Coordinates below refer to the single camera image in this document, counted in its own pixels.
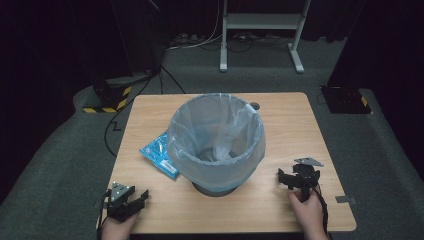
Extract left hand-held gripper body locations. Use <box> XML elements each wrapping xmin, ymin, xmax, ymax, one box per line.
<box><xmin>105</xmin><ymin>181</ymin><xmax>145</xmax><ymax>223</ymax></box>

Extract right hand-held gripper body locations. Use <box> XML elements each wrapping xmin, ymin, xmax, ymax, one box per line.
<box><xmin>290</xmin><ymin>156</ymin><xmax>325</xmax><ymax>203</ymax></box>

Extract person's left hand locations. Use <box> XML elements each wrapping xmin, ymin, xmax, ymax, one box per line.
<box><xmin>100</xmin><ymin>212</ymin><xmax>140</xmax><ymax>240</ymax></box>

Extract person's right hand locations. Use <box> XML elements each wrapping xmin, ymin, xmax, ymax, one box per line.
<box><xmin>286</xmin><ymin>185</ymin><xmax>327</xmax><ymax>236</ymax></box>

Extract blue snack packet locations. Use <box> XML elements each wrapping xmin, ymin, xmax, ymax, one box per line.
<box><xmin>138</xmin><ymin>130</ymin><xmax>181</xmax><ymax>181</ymax></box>

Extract grey tape piece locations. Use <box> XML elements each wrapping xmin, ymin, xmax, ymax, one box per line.
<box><xmin>334</xmin><ymin>195</ymin><xmax>358</xmax><ymax>205</ymax></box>

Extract bin with clear bag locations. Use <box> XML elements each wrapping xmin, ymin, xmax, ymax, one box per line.
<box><xmin>166</xmin><ymin>92</ymin><xmax>267</xmax><ymax>194</ymax></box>

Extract dark round trash bin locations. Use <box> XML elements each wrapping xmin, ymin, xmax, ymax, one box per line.
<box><xmin>191</xmin><ymin>147</ymin><xmax>240</xmax><ymax>198</ymax></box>

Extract black base with yellow stripes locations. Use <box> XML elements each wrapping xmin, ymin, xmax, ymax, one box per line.
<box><xmin>82</xmin><ymin>74</ymin><xmax>133</xmax><ymax>115</ymax></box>

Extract white metal stand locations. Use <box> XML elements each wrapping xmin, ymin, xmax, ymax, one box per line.
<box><xmin>218</xmin><ymin>0</ymin><xmax>313</xmax><ymax>75</ymax></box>

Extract power strip with plugs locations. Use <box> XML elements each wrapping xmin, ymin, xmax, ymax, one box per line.
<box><xmin>168</xmin><ymin>32</ymin><xmax>203</xmax><ymax>47</ymax></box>

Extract left hand-held gripper cable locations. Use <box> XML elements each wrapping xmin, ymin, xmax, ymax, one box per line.
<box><xmin>95</xmin><ymin>189</ymin><xmax>113</xmax><ymax>232</ymax></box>

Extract hand-held gripper cable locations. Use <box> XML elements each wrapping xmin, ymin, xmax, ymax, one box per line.
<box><xmin>95</xmin><ymin>189</ymin><xmax>113</xmax><ymax>232</ymax></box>
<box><xmin>299</xmin><ymin>171</ymin><xmax>330</xmax><ymax>236</ymax></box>

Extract right hand-held gripper cable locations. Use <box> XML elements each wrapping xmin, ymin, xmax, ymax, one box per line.
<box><xmin>299</xmin><ymin>171</ymin><xmax>330</xmax><ymax>236</ymax></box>

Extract black floor cable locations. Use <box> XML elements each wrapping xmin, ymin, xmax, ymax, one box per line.
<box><xmin>103</xmin><ymin>64</ymin><xmax>186</xmax><ymax>158</ymax></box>

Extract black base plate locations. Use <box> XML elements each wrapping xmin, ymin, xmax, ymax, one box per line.
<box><xmin>320</xmin><ymin>85</ymin><xmax>373</xmax><ymax>115</ymax></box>

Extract black cables under stand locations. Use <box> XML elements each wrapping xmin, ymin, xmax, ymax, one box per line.
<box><xmin>225</xmin><ymin>32</ymin><xmax>292</xmax><ymax>54</ymax></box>

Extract white cable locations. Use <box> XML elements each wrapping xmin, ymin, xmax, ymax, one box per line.
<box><xmin>165</xmin><ymin>0</ymin><xmax>224</xmax><ymax>52</ymax></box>

